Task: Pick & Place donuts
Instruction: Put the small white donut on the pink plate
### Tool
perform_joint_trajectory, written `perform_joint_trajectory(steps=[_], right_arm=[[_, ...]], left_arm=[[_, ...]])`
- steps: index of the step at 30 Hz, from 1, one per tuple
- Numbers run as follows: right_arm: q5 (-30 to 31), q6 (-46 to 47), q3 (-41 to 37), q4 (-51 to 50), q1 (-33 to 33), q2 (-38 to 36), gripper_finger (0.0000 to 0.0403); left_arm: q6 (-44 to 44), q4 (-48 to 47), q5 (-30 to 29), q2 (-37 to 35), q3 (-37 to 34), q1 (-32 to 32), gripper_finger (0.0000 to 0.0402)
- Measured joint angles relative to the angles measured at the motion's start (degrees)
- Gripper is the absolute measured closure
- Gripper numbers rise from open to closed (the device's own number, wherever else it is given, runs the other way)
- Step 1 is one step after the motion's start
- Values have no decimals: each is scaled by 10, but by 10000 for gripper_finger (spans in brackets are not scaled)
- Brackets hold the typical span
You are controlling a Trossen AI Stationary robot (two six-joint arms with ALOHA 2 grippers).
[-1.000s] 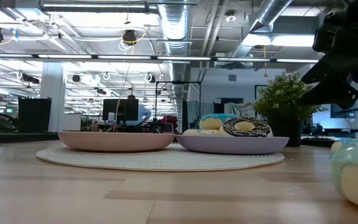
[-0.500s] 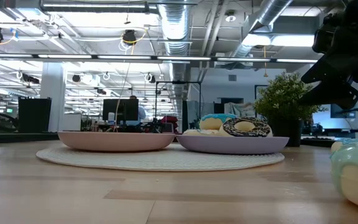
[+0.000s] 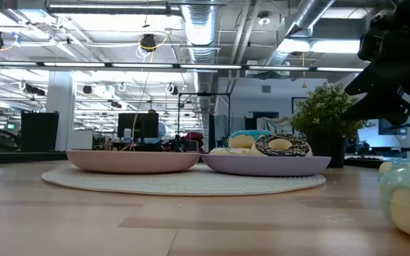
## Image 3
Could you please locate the chocolate sprinkled donut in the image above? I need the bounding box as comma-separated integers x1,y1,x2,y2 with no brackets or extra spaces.
250,133,313,158

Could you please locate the blue donut with white drizzle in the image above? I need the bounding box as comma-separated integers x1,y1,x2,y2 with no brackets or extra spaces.
228,129,273,149

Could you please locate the lit computer screen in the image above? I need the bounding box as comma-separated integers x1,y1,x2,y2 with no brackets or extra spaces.
357,119,410,149

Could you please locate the potted green plant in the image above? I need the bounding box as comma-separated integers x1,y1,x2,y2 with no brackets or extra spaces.
290,82,376,169

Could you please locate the light blue frosted donut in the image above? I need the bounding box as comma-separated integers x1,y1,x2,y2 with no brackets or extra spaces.
378,156,410,176

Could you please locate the large black panel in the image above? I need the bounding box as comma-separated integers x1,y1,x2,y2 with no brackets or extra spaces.
20,111,61,153

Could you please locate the green frosted donut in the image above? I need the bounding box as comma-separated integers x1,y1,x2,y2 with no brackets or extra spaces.
377,161,410,245

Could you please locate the purple plate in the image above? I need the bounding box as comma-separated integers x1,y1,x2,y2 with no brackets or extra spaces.
201,153,332,178

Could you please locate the long linear ceiling light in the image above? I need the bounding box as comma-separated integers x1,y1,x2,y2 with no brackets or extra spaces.
0,60,366,73

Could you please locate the black computer monitor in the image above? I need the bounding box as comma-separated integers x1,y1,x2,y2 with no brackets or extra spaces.
117,112,160,139

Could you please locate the pink plate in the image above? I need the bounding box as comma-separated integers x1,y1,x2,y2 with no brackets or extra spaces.
65,149,201,174

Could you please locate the red chair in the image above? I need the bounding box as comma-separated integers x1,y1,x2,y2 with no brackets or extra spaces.
184,132,205,152

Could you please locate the round white woven placemat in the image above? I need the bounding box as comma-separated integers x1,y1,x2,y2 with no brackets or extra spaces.
41,166,327,197

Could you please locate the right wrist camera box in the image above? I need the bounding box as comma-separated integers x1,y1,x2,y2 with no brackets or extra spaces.
357,14,396,62

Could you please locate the smooth silver air duct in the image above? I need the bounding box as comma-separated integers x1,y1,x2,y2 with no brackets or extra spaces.
261,0,337,69

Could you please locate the corrugated silver air duct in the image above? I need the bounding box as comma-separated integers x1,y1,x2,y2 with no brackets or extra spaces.
180,0,221,118

